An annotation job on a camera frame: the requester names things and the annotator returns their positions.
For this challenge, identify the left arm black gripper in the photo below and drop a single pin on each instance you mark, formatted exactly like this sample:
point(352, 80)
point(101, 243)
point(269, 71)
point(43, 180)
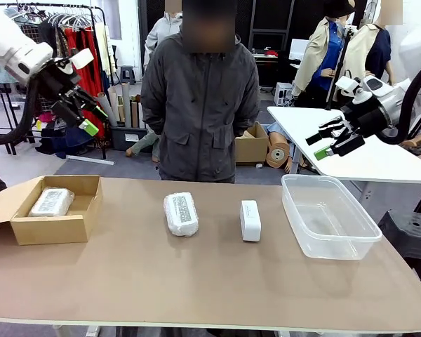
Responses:
point(58, 86)

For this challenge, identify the brown cardboard tube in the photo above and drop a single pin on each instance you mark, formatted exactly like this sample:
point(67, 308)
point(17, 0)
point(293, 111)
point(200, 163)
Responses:
point(135, 116)

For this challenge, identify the black clothes rack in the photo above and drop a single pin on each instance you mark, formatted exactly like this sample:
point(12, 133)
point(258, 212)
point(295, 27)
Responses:
point(104, 147)

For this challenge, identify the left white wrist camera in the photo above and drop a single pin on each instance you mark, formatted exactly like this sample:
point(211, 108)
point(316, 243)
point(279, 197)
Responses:
point(81, 58)

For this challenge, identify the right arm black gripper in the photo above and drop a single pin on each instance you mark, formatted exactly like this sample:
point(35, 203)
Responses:
point(368, 119)

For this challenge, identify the metal floor bar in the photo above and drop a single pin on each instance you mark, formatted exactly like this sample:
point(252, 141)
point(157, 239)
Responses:
point(91, 160)

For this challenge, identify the mannequin legs piece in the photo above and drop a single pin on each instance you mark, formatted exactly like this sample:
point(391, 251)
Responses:
point(144, 144)

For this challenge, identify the person in light grey hoodie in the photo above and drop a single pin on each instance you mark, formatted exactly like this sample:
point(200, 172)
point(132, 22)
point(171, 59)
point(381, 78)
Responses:
point(161, 35)

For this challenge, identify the small grey stool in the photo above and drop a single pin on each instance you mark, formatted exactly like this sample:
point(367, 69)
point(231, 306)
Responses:
point(128, 73)

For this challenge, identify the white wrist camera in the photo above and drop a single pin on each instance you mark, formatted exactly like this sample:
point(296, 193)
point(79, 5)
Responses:
point(347, 85)
point(81, 58)

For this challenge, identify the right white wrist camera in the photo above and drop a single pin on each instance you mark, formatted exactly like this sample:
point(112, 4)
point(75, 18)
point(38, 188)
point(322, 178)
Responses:
point(347, 85)

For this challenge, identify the mannequin with black hat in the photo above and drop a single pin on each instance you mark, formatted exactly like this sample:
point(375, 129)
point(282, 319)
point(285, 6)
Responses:
point(322, 52)

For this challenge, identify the person in grey jacket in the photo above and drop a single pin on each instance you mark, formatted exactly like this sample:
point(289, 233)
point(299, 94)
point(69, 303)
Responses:
point(200, 116)

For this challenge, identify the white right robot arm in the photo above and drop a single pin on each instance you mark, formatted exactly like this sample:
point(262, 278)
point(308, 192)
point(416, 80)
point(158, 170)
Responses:
point(389, 94)

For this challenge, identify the clear plastic container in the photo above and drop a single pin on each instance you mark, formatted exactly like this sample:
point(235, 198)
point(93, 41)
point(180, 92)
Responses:
point(331, 251)

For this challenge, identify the small brown floor carton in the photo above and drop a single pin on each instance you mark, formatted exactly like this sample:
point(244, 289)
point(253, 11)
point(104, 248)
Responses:
point(252, 147)

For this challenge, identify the white monitor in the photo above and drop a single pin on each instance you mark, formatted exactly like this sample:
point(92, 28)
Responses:
point(298, 49)

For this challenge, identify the unwrapped white clock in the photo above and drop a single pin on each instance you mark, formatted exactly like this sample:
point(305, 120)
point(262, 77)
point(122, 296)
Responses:
point(250, 221)

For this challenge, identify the black tripod stand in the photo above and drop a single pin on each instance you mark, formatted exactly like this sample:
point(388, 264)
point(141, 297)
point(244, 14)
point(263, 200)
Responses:
point(340, 63)

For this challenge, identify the red hanging garments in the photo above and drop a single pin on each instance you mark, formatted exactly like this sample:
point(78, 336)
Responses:
point(89, 73)

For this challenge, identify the bubble clock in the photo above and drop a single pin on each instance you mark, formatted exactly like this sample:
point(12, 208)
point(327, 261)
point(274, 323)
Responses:
point(51, 201)
point(180, 214)

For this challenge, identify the beige hanging fabric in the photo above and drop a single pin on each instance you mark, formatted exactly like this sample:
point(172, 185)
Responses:
point(101, 52)

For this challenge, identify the white computer case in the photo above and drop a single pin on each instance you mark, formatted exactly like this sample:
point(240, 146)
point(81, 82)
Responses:
point(283, 93)

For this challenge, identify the open brown cardboard box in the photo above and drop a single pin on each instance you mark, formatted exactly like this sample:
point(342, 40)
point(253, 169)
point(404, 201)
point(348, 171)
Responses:
point(56, 228)

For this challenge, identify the black plastic stool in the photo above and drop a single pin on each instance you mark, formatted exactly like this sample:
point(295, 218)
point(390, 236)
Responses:
point(410, 228)

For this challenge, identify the mannequin in navy top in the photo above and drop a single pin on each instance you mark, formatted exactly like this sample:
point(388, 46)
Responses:
point(366, 45)

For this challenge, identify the large white table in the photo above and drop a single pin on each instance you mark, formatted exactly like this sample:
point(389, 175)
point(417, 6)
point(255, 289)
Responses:
point(372, 165)

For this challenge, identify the pale slanted paper roll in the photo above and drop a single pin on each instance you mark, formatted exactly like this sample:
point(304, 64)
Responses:
point(107, 109)

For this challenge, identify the brown cardboard spool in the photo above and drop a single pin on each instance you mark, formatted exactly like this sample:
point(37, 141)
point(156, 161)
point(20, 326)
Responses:
point(278, 154)

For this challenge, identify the dark grey storage bin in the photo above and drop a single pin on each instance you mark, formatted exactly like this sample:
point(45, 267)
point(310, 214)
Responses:
point(121, 138)

